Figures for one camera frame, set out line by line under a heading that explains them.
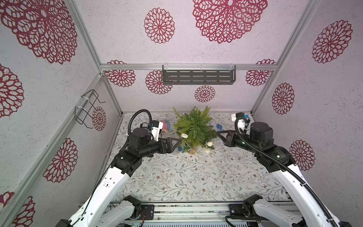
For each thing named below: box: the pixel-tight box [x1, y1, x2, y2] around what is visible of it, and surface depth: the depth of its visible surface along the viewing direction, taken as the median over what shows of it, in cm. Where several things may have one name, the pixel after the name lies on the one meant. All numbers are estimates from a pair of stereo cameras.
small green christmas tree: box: [172, 105, 218, 155], surface depth 74 cm
